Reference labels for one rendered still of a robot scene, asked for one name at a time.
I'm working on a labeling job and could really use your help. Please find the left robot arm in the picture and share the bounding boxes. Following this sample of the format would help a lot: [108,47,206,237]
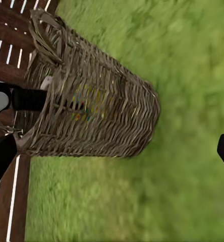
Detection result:
[0,75,84,112]

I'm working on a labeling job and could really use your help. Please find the easter egg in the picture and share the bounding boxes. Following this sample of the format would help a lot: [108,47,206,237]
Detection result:
[75,91,101,123]

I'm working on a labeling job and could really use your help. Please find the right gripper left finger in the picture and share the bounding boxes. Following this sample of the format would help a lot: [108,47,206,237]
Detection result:
[0,134,17,180]

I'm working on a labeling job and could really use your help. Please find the wicker basket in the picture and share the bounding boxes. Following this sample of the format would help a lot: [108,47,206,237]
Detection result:
[0,8,160,158]

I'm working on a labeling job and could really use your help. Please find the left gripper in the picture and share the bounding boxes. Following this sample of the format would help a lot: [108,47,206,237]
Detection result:
[30,89,84,111]

